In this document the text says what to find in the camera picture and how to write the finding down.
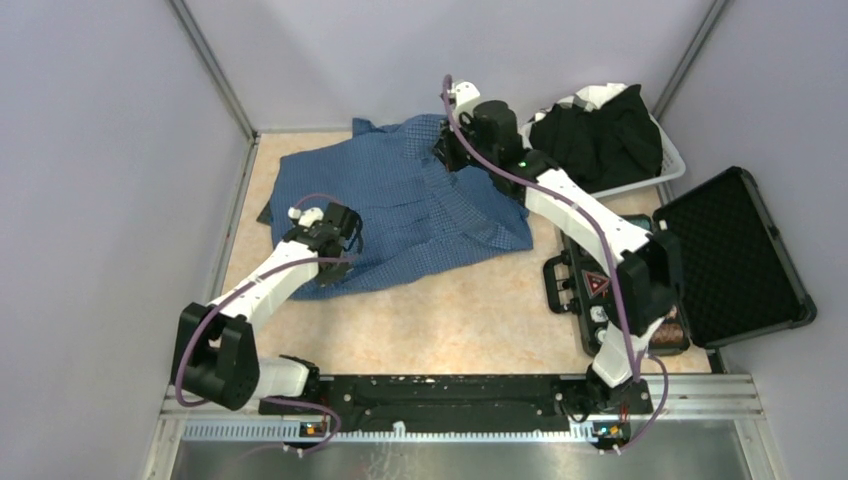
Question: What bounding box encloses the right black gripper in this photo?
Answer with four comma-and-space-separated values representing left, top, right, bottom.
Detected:
430, 112, 496, 175

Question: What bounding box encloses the blue checkered long sleeve shirt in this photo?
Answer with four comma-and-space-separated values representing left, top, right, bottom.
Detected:
270, 114, 533, 300

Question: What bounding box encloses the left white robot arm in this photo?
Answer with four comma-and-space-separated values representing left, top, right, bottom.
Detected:
171, 202, 364, 414

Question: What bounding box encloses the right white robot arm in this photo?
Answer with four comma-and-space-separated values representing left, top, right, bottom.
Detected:
434, 76, 683, 412

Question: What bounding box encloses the white garment in basket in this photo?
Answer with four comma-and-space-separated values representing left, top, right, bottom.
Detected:
554, 83, 628, 112

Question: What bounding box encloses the black shirt in basket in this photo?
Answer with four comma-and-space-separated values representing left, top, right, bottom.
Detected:
528, 84, 664, 195

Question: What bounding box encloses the white plastic laundry basket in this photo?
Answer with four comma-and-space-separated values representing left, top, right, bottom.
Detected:
519, 92, 688, 200

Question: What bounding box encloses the black poker chip case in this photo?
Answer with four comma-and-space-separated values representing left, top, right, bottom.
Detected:
543, 165, 818, 360

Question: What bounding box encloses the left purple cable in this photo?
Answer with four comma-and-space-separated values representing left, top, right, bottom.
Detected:
172, 193, 359, 458

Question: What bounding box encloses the purple cable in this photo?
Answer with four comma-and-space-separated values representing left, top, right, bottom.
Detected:
441, 74, 670, 455
172, 193, 359, 458

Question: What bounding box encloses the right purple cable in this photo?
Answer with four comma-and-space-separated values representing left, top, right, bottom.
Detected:
441, 74, 670, 455

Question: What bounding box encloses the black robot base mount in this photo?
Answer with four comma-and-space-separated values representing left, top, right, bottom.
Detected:
299, 374, 653, 434

